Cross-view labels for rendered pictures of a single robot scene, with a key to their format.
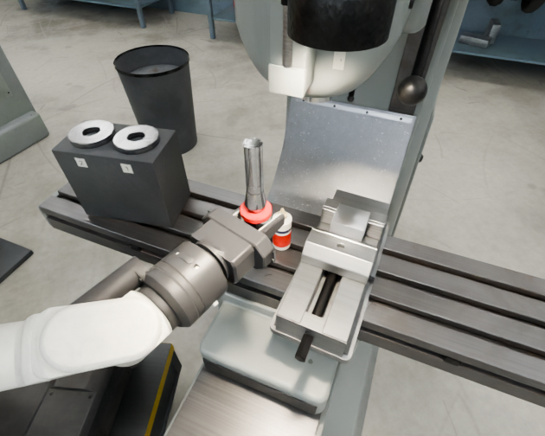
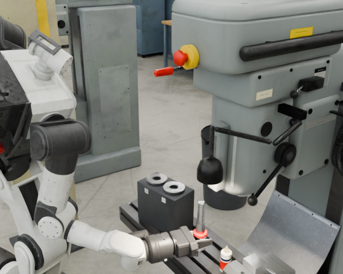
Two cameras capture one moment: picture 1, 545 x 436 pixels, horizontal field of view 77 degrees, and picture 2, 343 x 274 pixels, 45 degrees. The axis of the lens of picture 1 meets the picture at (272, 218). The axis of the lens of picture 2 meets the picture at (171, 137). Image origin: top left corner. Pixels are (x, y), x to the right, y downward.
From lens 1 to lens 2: 0.93 m
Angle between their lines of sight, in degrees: 34
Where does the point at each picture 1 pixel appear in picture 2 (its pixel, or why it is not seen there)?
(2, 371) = (97, 241)
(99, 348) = (123, 247)
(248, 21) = not seen: hidden behind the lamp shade
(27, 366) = (103, 243)
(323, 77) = (228, 187)
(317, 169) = (276, 240)
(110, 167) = (157, 197)
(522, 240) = not seen: outside the picture
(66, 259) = (112, 255)
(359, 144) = (304, 232)
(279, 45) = not seen: hidden behind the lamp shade
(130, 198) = (160, 215)
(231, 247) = (181, 241)
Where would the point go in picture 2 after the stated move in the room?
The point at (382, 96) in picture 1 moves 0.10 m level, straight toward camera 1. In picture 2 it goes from (322, 207) to (306, 217)
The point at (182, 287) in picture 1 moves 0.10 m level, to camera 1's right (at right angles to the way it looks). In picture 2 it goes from (155, 244) to (183, 256)
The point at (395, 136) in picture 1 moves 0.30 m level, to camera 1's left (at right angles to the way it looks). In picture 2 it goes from (326, 235) to (250, 210)
